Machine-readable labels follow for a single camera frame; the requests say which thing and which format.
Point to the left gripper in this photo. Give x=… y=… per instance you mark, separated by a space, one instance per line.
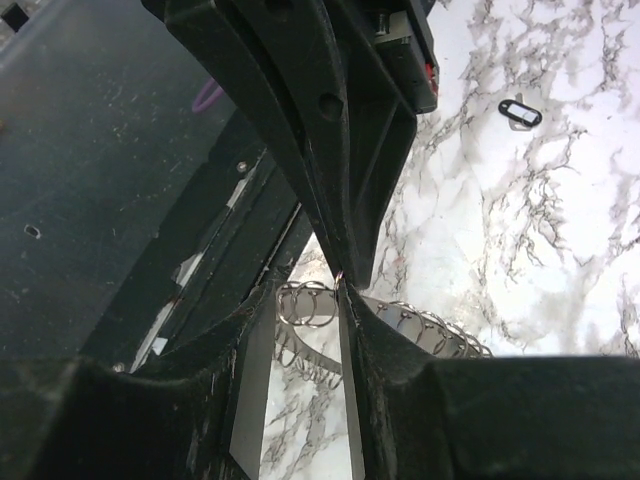
x=357 y=126

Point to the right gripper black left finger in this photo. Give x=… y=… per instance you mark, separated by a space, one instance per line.
x=196 y=412

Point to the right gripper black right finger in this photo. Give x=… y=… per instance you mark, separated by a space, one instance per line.
x=498 y=418

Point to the steel disc with keyrings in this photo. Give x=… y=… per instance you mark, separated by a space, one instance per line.
x=376 y=337

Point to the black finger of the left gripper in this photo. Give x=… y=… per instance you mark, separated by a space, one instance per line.
x=229 y=39

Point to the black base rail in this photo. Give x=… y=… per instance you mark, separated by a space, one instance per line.
x=236 y=225

